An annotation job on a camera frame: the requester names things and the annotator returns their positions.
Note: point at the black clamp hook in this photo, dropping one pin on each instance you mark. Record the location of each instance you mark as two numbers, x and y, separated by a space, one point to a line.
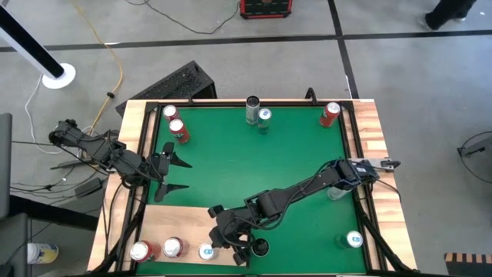
310 95
189 99

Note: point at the black orange striped block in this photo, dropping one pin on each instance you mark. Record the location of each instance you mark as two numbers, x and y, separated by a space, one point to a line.
469 265

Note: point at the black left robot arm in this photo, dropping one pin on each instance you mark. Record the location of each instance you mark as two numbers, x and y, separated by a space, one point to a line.
104 152

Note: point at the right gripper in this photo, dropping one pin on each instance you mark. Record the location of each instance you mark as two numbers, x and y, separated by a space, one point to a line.
240 227

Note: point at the silver can with blue tab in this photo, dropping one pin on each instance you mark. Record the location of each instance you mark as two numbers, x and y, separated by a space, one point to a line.
207 251

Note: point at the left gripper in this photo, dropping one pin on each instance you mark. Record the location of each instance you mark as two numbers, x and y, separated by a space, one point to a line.
159 169

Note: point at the grey furniture panel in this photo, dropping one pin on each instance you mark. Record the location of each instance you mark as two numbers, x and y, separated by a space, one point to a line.
4 165

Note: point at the white black floor stand pole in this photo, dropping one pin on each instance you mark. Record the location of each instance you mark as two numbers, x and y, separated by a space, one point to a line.
57 79

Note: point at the person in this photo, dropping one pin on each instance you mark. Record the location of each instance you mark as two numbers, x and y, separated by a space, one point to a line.
446 11

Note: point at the red cola can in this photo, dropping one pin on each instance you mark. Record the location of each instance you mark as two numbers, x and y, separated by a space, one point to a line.
168 112
178 129
172 247
139 251
330 114

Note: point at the white tall beverage can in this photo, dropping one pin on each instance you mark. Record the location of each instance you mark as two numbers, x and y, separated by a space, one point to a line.
335 194

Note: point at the red and black box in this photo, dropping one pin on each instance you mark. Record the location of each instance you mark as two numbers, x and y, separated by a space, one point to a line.
265 7

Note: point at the white yellow canister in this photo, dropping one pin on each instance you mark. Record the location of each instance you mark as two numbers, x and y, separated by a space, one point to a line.
42 254

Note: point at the green table mat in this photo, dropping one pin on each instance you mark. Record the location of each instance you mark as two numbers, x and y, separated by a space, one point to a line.
250 165

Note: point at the black floor bar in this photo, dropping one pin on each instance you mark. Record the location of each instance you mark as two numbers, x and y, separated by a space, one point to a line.
54 213

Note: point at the black power adapter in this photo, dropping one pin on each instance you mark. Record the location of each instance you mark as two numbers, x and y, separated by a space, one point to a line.
88 187

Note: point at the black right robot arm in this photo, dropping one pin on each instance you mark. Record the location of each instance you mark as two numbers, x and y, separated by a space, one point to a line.
300 188

